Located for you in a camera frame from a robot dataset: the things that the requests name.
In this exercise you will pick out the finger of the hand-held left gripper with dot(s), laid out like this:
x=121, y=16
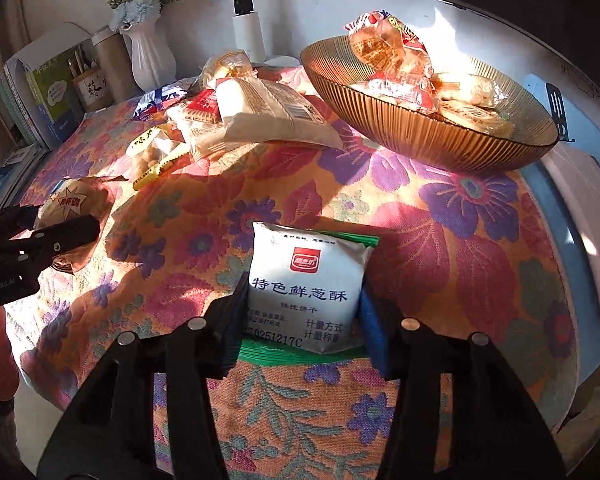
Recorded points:
x=70, y=235
x=10, y=222

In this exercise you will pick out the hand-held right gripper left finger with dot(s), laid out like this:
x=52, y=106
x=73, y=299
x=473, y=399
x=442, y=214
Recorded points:
x=232, y=325

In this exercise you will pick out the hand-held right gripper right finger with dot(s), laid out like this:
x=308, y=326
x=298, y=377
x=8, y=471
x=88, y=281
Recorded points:
x=377, y=332

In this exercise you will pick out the starburst label bread packet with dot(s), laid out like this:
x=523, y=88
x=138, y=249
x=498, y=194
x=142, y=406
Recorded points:
x=75, y=200

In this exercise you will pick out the green and white biscuit packet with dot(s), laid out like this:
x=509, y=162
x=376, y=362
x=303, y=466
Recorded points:
x=305, y=285

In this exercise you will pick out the yellow edged nut packet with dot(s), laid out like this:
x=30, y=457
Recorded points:
x=152, y=155

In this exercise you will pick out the blue and white snack packet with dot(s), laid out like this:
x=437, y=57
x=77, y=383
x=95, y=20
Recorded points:
x=160, y=102

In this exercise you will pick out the red label bread packet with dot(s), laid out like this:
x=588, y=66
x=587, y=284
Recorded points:
x=205, y=105

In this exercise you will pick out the amber ribbed glass bowl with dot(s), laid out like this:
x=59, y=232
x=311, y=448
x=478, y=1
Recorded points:
x=430, y=145

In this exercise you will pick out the white green cracker packet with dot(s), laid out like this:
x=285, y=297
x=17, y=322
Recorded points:
x=275, y=110

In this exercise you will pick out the clear toast packet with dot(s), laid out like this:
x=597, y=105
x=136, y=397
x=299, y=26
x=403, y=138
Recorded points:
x=230, y=65

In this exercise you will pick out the yellow barcode bread packet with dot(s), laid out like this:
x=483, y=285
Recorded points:
x=475, y=117

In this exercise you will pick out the red and white snack packet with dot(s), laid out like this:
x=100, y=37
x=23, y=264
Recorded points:
x=385, y=55

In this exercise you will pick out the stack of magazines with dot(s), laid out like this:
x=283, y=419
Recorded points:
x=10, y=175

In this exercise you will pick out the floral woven cloth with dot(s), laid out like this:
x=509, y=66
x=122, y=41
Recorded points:
x=430, y=240

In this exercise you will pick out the green cover book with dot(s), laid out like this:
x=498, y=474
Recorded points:
x=55, y=105

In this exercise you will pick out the row of standing books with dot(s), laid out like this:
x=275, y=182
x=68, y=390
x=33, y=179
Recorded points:
x=20, y=95

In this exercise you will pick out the bamboo pen holder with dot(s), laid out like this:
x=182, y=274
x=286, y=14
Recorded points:
x=94, y=90

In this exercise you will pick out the beige thermos bottle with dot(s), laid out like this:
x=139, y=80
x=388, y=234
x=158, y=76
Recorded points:
x=112, y=70

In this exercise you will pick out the white ribbed vase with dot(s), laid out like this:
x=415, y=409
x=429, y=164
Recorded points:
x=150, y=60

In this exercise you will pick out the pale flat notebook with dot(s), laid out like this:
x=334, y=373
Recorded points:
x=585, y=220

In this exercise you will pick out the white desk lamp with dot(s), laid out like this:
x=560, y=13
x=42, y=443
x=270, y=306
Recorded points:
x=247, y=30

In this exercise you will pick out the black television screen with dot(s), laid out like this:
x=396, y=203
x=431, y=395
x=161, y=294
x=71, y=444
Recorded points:
x=530, y=0

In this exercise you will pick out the black metal bracket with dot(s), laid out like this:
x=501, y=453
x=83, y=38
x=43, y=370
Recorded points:
x=559, y=115

